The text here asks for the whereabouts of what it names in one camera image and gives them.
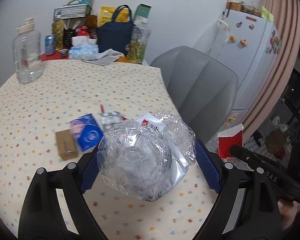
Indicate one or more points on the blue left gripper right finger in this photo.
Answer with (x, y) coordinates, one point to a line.
(210, 170)

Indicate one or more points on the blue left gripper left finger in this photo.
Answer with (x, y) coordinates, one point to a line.
(90, 172)

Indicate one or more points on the small brown cardboard box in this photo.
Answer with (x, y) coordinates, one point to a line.
(66, 145)

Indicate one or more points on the blue mask packet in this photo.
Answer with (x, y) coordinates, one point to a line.
(86, 132)

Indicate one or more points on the red paper scrap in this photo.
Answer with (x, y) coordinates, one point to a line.
(227, 138)

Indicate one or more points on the silver pill blister pack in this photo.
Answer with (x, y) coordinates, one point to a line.
(111, 119)

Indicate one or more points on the crushed clear plastic bottle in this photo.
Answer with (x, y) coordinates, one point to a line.
(146, 158)

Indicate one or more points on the person's right hand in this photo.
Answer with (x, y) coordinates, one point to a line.
(288, 211)

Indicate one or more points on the brown cardboard box on shelf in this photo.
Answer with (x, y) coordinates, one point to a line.
(275, 141)

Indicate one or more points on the floral dotted tablecloth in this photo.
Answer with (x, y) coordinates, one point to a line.
(31, 114)

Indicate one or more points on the grey upholstered chair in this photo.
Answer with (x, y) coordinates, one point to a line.
(202, 89)

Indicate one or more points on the white papers on table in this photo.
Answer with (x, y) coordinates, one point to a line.
(106, 57)

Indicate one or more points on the blue tissue pack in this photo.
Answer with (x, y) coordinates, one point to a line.
(83, 48)

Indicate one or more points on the white refrigerator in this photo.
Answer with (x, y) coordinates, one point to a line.
(248, 45)

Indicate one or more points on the navy blue tote bag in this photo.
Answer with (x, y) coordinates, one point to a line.
(116, 35)

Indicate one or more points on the blue drink can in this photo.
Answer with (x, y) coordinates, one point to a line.
(50, 44)

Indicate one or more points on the clear water jug white lid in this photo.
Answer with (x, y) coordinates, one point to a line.
(26, 52)

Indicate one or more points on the tea bottle left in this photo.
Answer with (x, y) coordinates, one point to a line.
(58, 31)

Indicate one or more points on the large tea bottle right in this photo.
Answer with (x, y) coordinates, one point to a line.
(138, 42)

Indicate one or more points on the green tall box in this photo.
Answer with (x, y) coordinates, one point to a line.
(142, 12)

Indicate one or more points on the basket on fridge top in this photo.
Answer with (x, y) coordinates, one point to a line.
(253, 8)

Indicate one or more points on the pink curtain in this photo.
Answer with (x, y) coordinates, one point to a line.
(287, 20)

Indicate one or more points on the black wire basket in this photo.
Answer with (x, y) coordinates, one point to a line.
(72, 11)

